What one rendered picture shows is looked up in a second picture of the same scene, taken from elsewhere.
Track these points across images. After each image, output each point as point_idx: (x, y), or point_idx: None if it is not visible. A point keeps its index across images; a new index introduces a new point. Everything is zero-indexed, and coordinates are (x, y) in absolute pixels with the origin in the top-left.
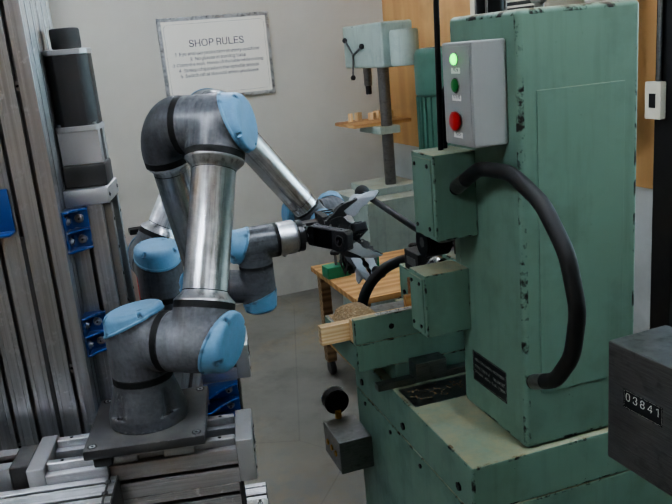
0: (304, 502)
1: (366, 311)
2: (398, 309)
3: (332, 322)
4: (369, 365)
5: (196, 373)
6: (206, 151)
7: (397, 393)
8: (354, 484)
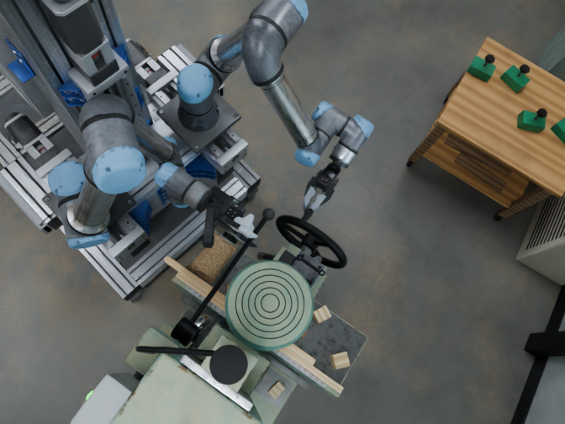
0: (300, 182)
1: (208, 267)
2: (201, 297)
3: (175, 261)
4: (182, 289)
5: (192, 151)
6: (85, 177)
7: (184, 310)
8: (332, 198)
